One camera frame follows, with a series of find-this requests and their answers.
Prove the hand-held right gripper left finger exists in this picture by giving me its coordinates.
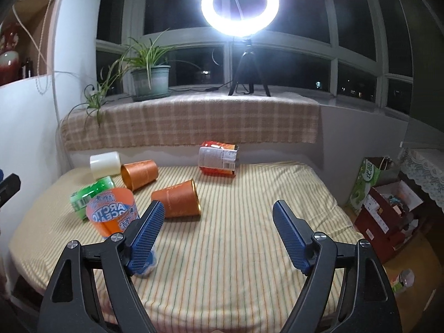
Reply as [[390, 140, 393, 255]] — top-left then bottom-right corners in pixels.
[[40, 199, 165, 333]]

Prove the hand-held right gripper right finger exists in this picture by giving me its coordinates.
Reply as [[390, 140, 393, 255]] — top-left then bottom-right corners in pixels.
[[272, 199, 403, 333]]

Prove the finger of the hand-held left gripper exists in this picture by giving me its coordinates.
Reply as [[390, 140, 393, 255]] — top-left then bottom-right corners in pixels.
[[0, 173, 21, 210]]

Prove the orange Arctic Ocean bottle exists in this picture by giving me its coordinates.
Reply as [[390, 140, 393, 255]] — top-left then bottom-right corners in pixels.
[[85, 187, 160, 278]]

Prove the orange paper cup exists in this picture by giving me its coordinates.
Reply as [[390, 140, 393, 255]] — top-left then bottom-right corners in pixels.
[[120, 160, 159, 191], [151, 179, 202, 218]]

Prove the white translucent cup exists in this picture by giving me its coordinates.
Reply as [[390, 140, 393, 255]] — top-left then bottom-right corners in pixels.
[[89, 151, 122, 182]]

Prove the green plastic bottle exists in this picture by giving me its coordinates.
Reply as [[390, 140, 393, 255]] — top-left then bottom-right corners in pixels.
[[69, 176, 117, 221]]

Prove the striped bed sheet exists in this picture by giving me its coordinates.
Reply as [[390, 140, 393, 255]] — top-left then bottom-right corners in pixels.
[[7, 161, 365, 333]]

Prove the red cardboard box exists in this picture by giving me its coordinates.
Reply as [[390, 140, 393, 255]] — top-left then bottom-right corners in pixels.
[[354, 180, 426, 263]]

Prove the green and white paper bag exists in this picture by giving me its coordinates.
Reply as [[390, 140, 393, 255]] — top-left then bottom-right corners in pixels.
[[348, 156, 399, 216]]

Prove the red white snack package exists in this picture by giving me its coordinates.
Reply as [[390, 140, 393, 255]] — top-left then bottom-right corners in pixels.
[[198, 141, 240, 177]]

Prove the checked beige blanket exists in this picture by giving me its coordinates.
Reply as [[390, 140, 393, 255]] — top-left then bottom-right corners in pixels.
[[57, 92, 321, 152]]

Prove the red vase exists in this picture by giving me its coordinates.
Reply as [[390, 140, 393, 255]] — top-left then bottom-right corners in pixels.
[[0, 24, 21, 86]]

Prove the green plant saucer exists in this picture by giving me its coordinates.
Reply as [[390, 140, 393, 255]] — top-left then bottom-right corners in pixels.
[[132, 89, 173, 102]]

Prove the white lace cloth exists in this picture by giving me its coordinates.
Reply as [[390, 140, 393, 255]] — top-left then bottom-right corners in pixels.
[[399, 147, 444, 213]]

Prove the potted spider plant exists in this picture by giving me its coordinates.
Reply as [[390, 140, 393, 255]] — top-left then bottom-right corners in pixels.
[[67, 29, 196, 127]]

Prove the black tripod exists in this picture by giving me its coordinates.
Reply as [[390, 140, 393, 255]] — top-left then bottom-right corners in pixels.
[[228, 36, 272, 97]]

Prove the wooden shelf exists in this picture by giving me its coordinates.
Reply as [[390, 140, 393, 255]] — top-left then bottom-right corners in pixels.
[[0, 0, 67, 87]]

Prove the white cord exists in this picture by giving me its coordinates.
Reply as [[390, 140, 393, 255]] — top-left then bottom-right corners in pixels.
[[12, 0, 60, 112]]

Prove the black cable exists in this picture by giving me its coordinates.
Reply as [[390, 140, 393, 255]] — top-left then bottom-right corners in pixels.
[[170, 80, 241, 94]]

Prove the white window frame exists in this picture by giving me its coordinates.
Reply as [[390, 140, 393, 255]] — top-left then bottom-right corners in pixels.
[[95, 0, 414, 112]]

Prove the ring light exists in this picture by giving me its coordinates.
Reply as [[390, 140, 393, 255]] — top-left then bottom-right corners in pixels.
[[201, 0, 280, 39]]

